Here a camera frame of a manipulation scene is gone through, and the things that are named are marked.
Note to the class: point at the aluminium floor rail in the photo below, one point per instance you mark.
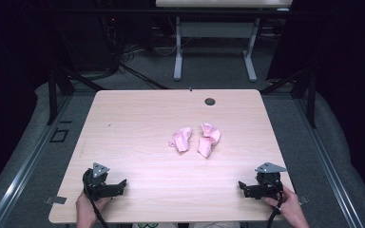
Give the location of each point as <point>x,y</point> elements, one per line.
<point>28,164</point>
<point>329,167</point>

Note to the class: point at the person's right hand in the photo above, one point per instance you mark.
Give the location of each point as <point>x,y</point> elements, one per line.
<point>286,204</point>

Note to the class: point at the person's left hand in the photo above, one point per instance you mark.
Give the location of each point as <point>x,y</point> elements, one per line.
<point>87,207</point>

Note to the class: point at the black horizontal frame bar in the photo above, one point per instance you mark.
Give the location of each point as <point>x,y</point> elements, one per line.
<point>202,11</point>

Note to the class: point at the white desk with metal legs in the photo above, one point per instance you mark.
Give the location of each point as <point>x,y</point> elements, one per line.
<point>215,30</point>

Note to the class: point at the dark round table grommet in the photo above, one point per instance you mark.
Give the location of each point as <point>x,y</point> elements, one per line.
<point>209,101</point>

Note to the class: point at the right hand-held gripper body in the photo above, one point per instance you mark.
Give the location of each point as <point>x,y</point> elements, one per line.
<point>268,182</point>

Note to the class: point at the dark equipment rack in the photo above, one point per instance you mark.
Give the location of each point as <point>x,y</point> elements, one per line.
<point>107,34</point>

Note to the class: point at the pink sock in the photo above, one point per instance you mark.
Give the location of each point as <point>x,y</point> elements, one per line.
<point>181,139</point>
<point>209,139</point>

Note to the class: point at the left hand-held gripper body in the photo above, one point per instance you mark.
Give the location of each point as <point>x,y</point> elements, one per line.
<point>95,185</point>

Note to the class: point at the black metal frame post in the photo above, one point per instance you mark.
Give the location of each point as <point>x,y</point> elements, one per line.
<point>52,95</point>
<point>311,101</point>

